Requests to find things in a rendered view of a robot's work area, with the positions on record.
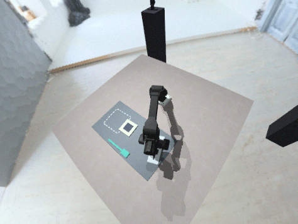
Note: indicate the cream square tile with dark centre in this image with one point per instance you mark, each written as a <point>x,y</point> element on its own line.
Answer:
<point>128,127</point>

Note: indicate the green small trowel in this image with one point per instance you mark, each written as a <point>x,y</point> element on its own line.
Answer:
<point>124,152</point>

